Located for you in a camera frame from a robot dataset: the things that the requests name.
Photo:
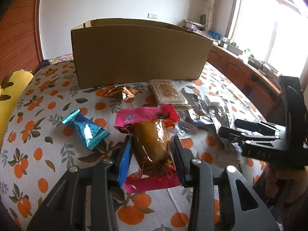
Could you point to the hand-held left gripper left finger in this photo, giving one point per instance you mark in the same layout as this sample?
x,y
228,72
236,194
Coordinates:
x,y
125,164

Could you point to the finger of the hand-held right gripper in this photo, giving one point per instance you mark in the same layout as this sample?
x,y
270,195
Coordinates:
x,y
231,133
245,125

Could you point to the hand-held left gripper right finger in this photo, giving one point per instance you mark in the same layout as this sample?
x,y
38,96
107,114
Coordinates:
x,y
179,164

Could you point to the clear silver plastic packet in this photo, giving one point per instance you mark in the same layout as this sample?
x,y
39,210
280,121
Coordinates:
x,y
222,115

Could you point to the pink snack packet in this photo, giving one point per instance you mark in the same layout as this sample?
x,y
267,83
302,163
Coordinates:
x,y
149,137

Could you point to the shiny blue snack packet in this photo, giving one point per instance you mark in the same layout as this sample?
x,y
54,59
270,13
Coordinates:
x,y
84,130

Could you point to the copper brown snack packet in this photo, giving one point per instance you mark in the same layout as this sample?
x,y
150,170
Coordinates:
x,y
125,92

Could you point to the brown cardboard box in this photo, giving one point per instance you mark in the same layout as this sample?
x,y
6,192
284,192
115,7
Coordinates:
x,y
139,55

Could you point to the small clear plastic packet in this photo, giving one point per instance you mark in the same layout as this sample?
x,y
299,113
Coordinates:
x,y
186,128

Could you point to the clear packet with dark contents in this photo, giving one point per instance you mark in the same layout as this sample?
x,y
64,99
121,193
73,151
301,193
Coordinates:
x,y
195,105

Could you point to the long wooden cabinet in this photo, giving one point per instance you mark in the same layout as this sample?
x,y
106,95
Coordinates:
x,y
235,69

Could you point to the orange fruit print bedsheet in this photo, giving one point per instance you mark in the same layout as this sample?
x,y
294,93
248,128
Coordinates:
x,y
60,163

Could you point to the clear tray of snack bars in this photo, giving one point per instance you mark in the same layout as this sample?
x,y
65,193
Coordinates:
x,y
166,91

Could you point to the row of blue bottles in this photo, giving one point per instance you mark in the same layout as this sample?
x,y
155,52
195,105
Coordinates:
x,y
214,34

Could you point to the stack of boxes and papers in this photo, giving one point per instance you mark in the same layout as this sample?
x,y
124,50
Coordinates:
x,y
195,25

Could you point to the small dark fan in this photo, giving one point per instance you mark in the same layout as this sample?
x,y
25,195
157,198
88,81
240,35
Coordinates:
x,y
203,19

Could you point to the floral blanket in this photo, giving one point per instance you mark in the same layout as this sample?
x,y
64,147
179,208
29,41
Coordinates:
x,y
62,58

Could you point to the patterned curtain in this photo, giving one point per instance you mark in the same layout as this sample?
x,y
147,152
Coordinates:
x,y
211,2

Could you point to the dark blue blanket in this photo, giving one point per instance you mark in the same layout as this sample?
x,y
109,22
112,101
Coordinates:
x,y
44,63

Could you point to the yellow pillow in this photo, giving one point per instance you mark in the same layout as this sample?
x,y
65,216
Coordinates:
x,y
14,89

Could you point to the wooden wardrobe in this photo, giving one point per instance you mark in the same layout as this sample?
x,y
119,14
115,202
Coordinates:
x,y
19,28

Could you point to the white wall switch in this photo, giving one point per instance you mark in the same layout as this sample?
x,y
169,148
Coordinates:
x,y
152,16

